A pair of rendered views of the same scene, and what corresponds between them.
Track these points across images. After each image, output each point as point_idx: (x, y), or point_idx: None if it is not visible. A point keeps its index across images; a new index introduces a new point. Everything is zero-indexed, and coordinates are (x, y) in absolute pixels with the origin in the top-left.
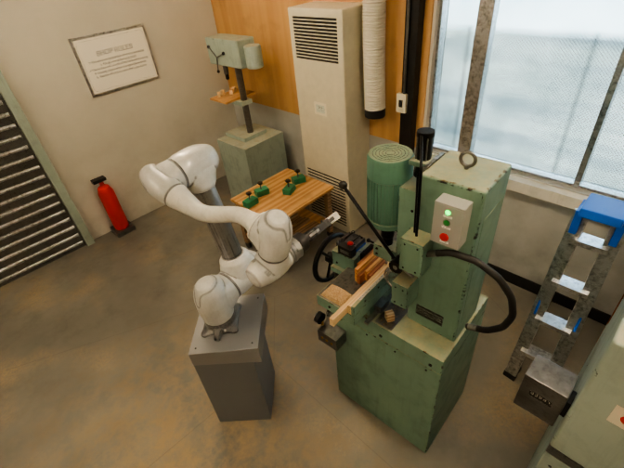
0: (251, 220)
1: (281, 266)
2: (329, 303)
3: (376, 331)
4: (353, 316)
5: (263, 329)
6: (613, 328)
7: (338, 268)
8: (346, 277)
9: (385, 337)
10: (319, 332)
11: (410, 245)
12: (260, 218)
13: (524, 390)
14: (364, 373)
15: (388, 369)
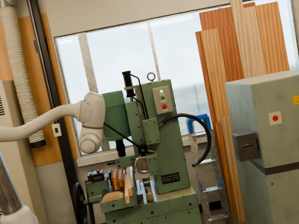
0: (77, 104)
1: (102, 133)
2: (112, 201)
3: (147, 210)
4: (134, 195)
5: None
6: (244, 104)
7: (95, 196)
8: (108, 191)
9: (155, 210)
10: None
11: (149, 122)
12: (86, 96)
13: (240, 147)
14: None
15: None
